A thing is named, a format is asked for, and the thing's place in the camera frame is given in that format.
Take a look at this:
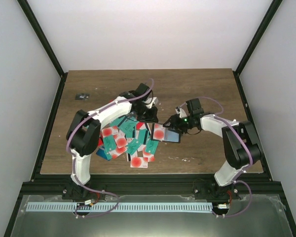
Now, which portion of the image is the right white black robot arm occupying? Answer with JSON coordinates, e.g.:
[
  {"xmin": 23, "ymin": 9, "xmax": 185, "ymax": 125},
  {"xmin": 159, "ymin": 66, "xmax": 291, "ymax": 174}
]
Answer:
[{"xmin": 163, "ymin": 96, "xmax": 264, "ymax": 199}]

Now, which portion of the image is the black front rail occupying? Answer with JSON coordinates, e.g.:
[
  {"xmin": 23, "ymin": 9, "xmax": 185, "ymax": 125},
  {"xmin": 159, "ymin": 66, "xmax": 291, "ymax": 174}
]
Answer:
[{"xmin": 20, "ymin": 173, "xmax": 284, "ymax": 199}]

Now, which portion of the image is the left black frame post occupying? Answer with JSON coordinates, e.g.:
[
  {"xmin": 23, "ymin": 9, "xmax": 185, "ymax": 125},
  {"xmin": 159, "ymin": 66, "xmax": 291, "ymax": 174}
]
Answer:
[{"xmin": 16, "ymin": 0, "xmax": 65, "ymax": 77}]

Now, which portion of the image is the light blue slotted strip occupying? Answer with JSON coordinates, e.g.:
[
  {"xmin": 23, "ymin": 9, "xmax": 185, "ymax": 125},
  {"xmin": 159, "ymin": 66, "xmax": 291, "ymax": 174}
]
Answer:
[{"xmin": 26, "ymin": 202, "xmax": 213, "ymax": 213}]

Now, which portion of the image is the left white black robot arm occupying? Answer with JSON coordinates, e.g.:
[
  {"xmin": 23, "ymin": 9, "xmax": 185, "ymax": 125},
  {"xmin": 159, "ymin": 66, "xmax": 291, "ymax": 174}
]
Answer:
[{"xmin": 66, "ymin": 83, "xmax": 157, "ymax": 199}]

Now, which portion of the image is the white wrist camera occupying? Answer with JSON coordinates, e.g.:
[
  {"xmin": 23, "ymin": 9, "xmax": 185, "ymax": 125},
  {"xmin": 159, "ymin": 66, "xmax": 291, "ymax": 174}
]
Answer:
[
  {"xmin": 175, "ymin": 107, "xmax": 187, "ymax": 119},
  {"xmin": 144, "ymin": 97, "xmax": 158, "ymax": 109}
]

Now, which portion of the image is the blue card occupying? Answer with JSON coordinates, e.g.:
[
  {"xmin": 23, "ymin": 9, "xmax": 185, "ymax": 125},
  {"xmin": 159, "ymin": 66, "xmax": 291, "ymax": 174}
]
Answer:
[{"xmin": 96, "ymin": 147, "xmax": 111, "ymax": 160}]

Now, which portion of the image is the small black tag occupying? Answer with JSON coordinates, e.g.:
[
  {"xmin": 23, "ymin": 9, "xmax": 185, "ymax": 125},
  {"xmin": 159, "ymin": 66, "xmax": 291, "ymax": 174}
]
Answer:
[{"xmin": 75, "ymin": 93, "xmax": 90, "ymax": 100}]

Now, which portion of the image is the black frame post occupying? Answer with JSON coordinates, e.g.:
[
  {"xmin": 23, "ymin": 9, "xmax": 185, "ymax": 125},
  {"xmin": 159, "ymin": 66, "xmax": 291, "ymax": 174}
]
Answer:
[
  {"xmin": 234, "ymin": 0, "xmax": 284, "ymax": 75},
  {"xmin": 16, "ymin": 0, "xmax": 65, "ymax": 77}
]

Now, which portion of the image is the black card holder wallet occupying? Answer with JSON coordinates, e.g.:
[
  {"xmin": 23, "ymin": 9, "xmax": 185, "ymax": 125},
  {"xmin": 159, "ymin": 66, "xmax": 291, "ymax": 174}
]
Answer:
[{"xmin": 150, "ymin": 123, "xmax": 181, "ymax": 143}]

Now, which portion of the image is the white red circle card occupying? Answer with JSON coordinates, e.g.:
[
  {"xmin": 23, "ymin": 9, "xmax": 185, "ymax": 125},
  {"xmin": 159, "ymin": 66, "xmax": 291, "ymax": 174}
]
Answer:
[
  {"xmin": 130, "ymin": 157, "xmax": 148, "ymax": 168},
  {"xmin": 152, "ymin": 123, "xmax": 165, "ymax": 141}
]

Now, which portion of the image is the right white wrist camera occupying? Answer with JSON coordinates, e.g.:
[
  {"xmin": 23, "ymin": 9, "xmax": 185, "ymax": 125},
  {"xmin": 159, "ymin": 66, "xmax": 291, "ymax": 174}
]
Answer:
[{"xmin": 175, "ymin": 107, "xmax": 187, "ymax": 119}]

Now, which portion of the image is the teal VIP card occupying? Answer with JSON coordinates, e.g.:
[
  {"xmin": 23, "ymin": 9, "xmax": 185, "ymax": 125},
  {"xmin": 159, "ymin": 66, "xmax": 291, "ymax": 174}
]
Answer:
[{"xmin": 145, "ymin": 140, "xmax": 159, "ymax": 154}]

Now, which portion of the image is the teal card centre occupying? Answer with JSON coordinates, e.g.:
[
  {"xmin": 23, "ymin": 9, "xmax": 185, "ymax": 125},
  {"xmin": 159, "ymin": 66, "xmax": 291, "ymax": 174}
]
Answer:
[{"xmin": 118, "ymin": 117, "xmax": 138, "ymax": 134}]

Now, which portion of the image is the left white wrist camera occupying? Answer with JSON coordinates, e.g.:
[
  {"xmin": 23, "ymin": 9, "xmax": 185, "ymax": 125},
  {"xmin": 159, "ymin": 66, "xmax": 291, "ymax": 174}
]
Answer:
[{"xmin": 144, "ymin": 97, "xmax": 158, "ymax": 109}]

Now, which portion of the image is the right black frame post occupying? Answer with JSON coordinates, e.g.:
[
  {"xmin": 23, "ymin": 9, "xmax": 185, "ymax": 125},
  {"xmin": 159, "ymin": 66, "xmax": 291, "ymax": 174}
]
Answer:
[{"xmin": 234, "ymin": 0, "xmax": 284, "ymax": 75}]

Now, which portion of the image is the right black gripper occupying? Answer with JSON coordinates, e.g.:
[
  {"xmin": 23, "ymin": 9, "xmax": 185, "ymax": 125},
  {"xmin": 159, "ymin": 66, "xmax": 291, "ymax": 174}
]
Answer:
[{"xmin": 163, "ymin": 114, "xmax": 193, "ymax": 134}]

